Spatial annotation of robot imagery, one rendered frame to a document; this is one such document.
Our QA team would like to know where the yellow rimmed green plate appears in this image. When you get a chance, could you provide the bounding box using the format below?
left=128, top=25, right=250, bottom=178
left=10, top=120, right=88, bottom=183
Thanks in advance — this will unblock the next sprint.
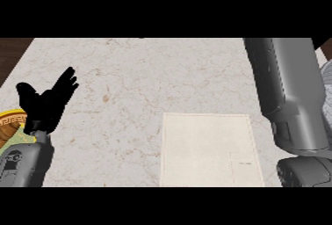
left=0, top=108, right=36, bottom=156

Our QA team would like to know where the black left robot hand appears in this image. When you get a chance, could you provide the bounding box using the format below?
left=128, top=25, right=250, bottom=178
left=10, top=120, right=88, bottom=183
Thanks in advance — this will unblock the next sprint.
left=16, top=66, right=79, bottom=136

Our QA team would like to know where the cream rectangular placemat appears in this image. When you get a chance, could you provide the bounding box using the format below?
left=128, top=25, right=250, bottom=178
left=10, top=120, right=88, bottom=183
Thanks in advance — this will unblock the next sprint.
left=157, top=112, right=265, bottom=188

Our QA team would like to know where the pale grey textured object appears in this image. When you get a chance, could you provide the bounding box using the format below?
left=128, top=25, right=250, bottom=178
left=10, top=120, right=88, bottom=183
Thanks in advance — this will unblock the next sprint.
left=317, top=59, right=332, bottom=141

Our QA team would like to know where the brown ridged object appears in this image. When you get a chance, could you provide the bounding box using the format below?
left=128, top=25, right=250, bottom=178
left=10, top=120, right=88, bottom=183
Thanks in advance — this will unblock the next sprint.
left=0, top=120, right=22, bottom=149

